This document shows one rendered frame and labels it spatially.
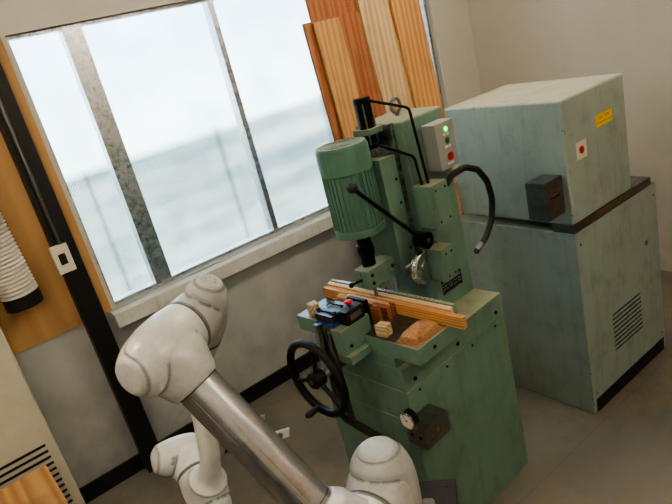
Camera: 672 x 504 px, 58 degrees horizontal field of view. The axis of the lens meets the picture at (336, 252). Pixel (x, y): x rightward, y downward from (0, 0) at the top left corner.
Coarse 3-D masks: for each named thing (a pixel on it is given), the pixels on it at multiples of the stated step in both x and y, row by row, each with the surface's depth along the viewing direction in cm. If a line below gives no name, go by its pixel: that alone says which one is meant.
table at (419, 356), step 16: (320, 304) 232; (304, 320) 226; (384, 320) 207; (400, 320) 204; (416, 320) 202; (368, 336) 200; (400, 336) 194; (432, 336) 189; (448, 336) 194; (352, 352) 198; (368, 352) 200; (384, 352) 197; (400, 352) 191; (416, 352) 185; (432, 352) 189
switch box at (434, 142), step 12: (444, 120) 204; (432, 132) 202; (444, 132) 204; (432, 144) 204; (444, 144) 205; (432, 156) 206; (444, 156) 206; (456, 156) 210; (432, 168) 209; (444, 168) 206
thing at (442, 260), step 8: (432, 248) 209; (440, 248) 207; (448, 248) 207; (432, 256) 209; (440, 256) 206; (448, 256) 207; (432, 264) 210; (440, 264) 207; (448, 264) 208; (456, 264) 211; (432, 272) 212; (440, 272) 209; (448, 272) 208; (456, 272) 211; (440, 280) 211; (448, 280) 209
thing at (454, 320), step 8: (328, 288) 234; (336, 288) 233; (328, 296) 236; (336, 296) 232; (400, 304) 207; (408, 304) 205; (400, 312) 208; (408, 312) 205; (416, 312) 202; (424, 312) 199; (432, 312) 196; (440, 312) 194; (448, 312) 193; (432, 320) 197; (440, 320) 195; (448, 320) 192; (456, 320) 189; (464, 320) 188; (464, 328) 189
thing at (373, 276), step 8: (376, 256) 217; (384, 256) 216; (376, 264) 210; (384, 264) 211; (360, 272) 208; (368, 272) 206; (376, 272) 209; (384, 272) 212; (392, 272) 214; (368, 280) 207; (376, 280) 209; (384, 280) 212; (368, 288) 209
